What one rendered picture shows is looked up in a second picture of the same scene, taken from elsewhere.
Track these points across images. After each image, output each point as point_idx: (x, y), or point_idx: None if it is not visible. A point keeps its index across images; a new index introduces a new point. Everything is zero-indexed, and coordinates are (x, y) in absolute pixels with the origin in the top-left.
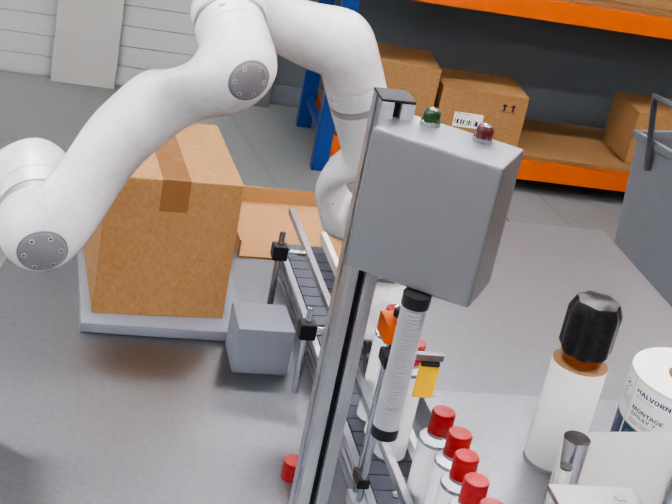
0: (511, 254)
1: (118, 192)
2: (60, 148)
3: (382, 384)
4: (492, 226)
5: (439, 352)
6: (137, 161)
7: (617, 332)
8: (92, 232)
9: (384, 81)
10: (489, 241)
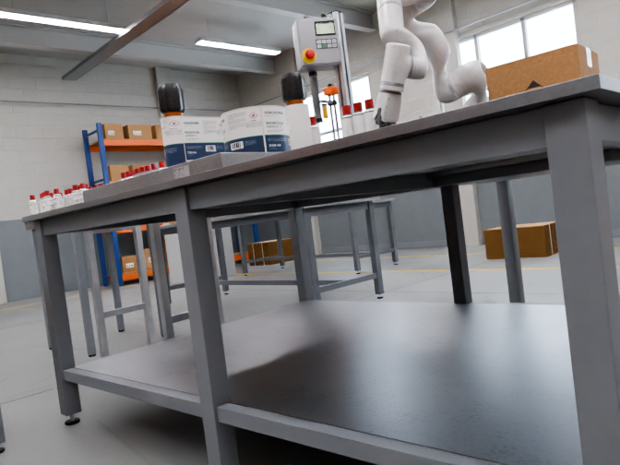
0: None
1: (434, 70)
2: (470, 62)
3: (332, 113)
4: (294, 45)
5: (322, 100)
6: (427, 57)
7: (281, 88)
8: (435, 86)
9: (378, 3)
10: (295, 51)
